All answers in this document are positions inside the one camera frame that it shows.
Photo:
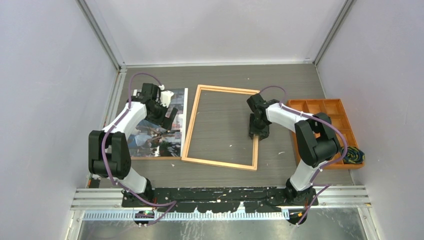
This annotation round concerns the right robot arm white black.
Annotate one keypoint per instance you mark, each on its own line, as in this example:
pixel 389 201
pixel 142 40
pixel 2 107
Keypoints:
pixel 318 141

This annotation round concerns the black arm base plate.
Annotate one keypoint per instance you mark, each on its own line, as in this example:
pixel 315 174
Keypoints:
pixel 268 199

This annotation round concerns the glossy colour photo print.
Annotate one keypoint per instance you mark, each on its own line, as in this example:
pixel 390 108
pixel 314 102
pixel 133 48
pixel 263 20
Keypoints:
pixel 150 140

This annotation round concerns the orange compartment tray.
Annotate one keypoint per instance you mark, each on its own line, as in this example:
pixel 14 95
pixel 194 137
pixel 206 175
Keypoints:
pixel 335 110

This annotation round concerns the brown fibreboard backing board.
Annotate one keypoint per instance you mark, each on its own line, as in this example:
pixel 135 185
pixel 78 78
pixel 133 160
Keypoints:
pixel 156 158

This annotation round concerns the aluminium rail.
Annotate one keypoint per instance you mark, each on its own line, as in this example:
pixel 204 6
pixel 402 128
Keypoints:
pixel 338 196
pixel 114 97

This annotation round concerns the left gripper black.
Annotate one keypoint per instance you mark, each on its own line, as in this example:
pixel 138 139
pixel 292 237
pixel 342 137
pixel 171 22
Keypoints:
pixel 168 121

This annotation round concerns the aluminium left side rail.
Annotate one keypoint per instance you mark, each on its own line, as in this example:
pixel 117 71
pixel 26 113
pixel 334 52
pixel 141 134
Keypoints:
pixel 114 97

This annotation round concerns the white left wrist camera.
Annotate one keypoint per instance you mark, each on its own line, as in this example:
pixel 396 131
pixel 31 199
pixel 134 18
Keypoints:
pixel 165 96

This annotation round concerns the light wooden picture frame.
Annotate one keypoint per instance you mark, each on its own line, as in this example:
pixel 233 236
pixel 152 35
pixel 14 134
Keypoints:
pixel 190 130

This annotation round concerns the aluminium front rail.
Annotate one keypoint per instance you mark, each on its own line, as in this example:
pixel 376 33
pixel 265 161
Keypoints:
pixel 338 196

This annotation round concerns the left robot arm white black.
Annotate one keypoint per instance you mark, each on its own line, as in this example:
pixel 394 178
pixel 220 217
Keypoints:
pixel 108 152

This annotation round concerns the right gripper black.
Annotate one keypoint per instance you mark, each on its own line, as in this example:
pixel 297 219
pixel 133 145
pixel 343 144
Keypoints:
pixel 264 133

